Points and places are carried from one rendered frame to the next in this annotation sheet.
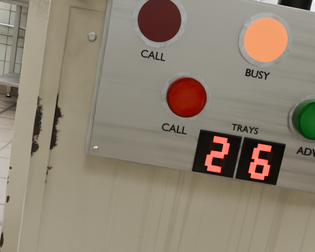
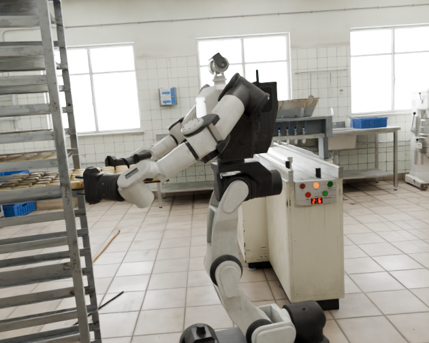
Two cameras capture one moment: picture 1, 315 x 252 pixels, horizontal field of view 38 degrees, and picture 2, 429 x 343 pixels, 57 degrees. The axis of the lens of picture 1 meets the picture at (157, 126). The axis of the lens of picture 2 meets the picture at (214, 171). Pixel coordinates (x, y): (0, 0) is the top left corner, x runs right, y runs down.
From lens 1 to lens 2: 2.01 m
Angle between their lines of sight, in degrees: 3
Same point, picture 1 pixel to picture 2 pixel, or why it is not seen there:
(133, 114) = (302, 198)
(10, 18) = not seen: hidden behind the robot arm
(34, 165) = (288, 209)
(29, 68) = not seen: hidden behind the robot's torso
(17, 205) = (247, 232)
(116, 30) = (297, 188)
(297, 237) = (327, 209)
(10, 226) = (246, 239)
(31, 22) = not seen: hidden behind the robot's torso
